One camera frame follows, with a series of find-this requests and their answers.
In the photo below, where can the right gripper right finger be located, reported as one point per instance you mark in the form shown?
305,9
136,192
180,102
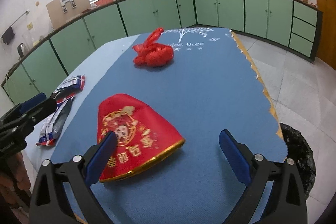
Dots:
286,202

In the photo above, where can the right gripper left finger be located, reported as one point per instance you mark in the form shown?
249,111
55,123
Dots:
49,202

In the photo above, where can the blue red wrapper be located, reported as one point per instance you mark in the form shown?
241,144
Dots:
53,125
68,89

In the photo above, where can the red gold festive bag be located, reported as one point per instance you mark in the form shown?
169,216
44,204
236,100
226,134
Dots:
144,138

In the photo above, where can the black trash bin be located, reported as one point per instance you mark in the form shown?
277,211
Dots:
300,151

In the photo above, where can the green lower kitchen cabinets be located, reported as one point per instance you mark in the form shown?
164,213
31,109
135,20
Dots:
288,24

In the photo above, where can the person's left hand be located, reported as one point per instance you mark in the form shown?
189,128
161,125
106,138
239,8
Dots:
15,174

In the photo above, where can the metal kettle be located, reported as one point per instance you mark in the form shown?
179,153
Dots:
22,50

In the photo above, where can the dark hanging towel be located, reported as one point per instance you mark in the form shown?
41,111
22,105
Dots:
8,35

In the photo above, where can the wooden cutting board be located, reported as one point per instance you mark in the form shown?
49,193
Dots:
63,11

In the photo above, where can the blue tablecloth mat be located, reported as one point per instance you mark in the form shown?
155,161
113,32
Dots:
209,86

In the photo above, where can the red knotted plastic bag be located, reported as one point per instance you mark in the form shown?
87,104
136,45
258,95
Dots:
152,53

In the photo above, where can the red wash basin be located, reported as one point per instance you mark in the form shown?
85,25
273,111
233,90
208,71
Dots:
103,2

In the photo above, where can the brown wooden door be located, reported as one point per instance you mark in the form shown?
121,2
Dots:
327,46

